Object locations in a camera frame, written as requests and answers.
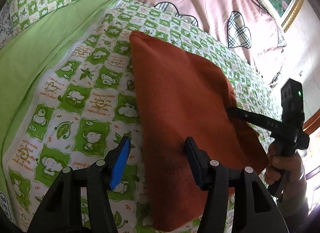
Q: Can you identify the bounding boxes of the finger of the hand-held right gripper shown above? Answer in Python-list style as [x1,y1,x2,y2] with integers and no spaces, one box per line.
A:
[226,106,298,138]

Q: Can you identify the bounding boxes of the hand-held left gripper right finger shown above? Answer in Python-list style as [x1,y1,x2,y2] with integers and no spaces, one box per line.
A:
[184,136,288,233]

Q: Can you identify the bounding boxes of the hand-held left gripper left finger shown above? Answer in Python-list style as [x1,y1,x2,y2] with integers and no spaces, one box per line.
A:
[26,135,132,233]

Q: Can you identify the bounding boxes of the orange knit sweater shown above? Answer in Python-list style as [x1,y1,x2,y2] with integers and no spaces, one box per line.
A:
[129,31,268,232]

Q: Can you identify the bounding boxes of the person's right forearm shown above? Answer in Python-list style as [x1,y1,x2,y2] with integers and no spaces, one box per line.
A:
[276,193,310,226]

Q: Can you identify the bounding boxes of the person's right hand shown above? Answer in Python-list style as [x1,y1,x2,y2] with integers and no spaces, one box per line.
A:
[264,145,308,198]

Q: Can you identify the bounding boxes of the green patterned quilt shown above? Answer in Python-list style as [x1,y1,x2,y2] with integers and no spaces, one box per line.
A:
[0,0,283,233]

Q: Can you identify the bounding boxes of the floral bed sheet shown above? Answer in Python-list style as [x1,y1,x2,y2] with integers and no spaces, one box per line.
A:
[0,5,14,48]

